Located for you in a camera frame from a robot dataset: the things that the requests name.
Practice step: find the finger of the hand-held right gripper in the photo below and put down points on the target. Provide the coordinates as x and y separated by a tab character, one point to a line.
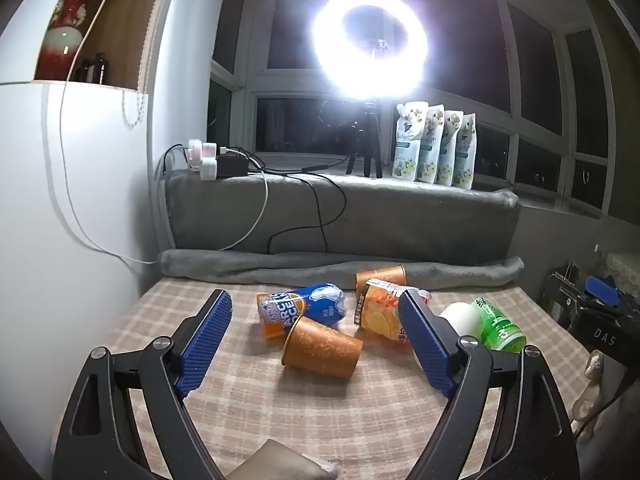
602	290

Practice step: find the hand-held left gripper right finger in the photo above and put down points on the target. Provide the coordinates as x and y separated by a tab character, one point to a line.
425	345

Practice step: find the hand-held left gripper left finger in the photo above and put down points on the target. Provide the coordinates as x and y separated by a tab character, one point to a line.
205	345

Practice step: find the orange patterned paper cup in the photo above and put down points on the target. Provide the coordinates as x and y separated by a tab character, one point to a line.
325	350
385	276

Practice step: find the orange juice snack packet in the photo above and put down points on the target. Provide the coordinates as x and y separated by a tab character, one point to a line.
380	317

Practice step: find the green bottle with white cap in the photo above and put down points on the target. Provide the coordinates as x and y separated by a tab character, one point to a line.
500	330

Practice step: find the rolled grey blanket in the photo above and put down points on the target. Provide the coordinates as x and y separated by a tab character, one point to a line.
250	267

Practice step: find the crushed blue orange plastic bottle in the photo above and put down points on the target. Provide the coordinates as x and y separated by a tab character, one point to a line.
320	302

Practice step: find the beige plaid sheet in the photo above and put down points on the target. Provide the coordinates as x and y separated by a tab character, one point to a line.
300	410

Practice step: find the grey fleece blanket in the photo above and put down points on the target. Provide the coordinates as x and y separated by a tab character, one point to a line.
400	225

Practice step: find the beige cloth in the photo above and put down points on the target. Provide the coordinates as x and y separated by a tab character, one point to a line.
285	465

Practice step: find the black power adapter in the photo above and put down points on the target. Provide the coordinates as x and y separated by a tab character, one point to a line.
232	166

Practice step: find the black tripod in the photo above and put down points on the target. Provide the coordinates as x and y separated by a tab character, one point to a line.
370	160

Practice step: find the white green refill pouch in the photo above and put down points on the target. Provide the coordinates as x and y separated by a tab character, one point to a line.
450	147
407	142
432	145
465	152

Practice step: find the white pink plug charger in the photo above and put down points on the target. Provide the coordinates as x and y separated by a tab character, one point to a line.
200	150

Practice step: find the white cabinet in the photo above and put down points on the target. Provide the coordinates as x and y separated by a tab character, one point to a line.
75	185

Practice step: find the dark glass bottle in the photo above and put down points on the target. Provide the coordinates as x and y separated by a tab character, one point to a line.
100	67

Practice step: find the red white vase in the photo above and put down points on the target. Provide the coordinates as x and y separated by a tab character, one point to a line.
67	10

